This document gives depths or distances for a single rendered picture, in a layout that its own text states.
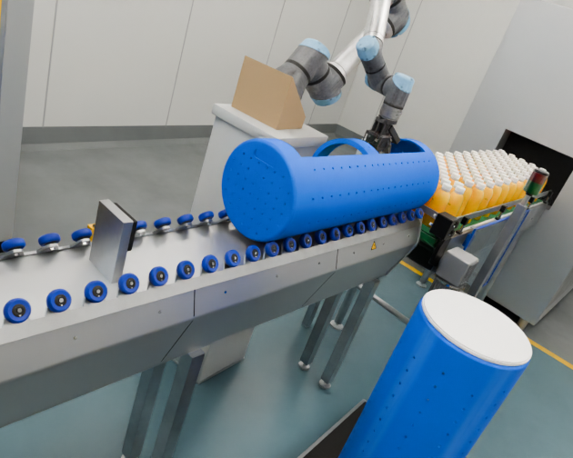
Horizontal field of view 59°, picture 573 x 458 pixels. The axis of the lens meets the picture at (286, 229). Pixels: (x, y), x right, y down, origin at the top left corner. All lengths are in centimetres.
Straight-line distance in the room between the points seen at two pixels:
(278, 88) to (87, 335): 108
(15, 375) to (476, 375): 94
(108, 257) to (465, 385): 84
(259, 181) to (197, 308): 38
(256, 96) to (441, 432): 123
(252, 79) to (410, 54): 496
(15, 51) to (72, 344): 161
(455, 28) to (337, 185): 524
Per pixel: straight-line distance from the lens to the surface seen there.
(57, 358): 111
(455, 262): 220
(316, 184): 137
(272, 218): 136
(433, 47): 664
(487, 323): 137
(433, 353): 126
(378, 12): 199
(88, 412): 216
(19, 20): 246
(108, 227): 115
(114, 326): 115
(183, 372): 154
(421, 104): 663
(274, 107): 183
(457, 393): 128
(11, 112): 256
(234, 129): 187
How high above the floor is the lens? 161
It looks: 25 degrees down
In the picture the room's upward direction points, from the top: 20 degrees clockwise
